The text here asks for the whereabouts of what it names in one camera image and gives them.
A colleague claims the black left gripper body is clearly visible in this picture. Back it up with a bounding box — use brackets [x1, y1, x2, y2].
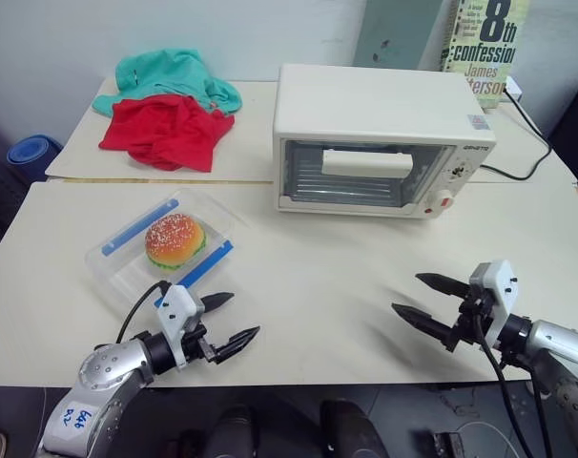
[178, 303, 224, 367]

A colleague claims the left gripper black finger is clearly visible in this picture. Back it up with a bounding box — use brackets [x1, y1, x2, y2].
[201, 291, 236, 316]
[212, 325, 262, 365]

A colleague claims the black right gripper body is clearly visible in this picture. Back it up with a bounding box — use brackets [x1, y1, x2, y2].
[443, 284, 491, 354]

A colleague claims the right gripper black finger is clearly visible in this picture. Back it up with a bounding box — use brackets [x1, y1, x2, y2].
[414, 272, 471, 301]
[390, 302, 456, 346]

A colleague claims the cream toaster oven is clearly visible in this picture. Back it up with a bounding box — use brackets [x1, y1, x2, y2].
[271, 63, 498, 221]

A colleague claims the toy hamburger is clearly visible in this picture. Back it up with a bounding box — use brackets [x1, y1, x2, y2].
[144, 214, 208, 274]

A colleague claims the clear container with blue clips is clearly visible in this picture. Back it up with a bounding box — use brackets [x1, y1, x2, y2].
[84, 187, 253, 307]

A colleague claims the small black box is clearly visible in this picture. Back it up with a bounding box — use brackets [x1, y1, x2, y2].
[428, 430, 467, 458]

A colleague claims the red cloth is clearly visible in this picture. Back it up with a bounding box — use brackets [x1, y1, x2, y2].
[98, 94, 237, 174]

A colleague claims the dark chair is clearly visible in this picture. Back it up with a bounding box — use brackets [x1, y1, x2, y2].
[546, 73, 578, 186]

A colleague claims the green cloth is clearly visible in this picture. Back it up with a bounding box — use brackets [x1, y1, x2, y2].
[92, 47, 244, 116]

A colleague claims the blue round stool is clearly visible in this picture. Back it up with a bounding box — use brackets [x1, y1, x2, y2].
[7, 134, 64, 167]

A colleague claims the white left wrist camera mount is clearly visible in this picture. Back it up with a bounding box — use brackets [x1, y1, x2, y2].
[154, 283, 200, 371]

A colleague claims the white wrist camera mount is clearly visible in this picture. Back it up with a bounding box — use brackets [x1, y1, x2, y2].
[468, 259, 521, 350]
[154, 283, 200, 371]

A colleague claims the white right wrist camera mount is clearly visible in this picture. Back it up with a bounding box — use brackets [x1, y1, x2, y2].
[468, 259, 521, 350]

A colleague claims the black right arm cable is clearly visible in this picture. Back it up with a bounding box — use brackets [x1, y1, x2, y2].
[474, 317, 556, 458]

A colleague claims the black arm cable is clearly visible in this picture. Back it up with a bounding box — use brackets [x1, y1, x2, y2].
[114, 281, 172, 344]
[474, 317, 556, 458]

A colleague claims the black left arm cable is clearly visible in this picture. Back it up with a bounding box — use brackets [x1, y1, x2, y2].
[114, 281, 172, 344]

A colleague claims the thin white floor cable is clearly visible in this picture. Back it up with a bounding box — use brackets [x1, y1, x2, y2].
[460, 422, 522, 458]

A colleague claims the cream oven door handle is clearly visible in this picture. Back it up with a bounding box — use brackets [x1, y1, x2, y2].
[320, 147, 415, 182]

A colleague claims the black power cable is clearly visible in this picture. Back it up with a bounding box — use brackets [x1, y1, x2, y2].
[479, 89, 555, 183]

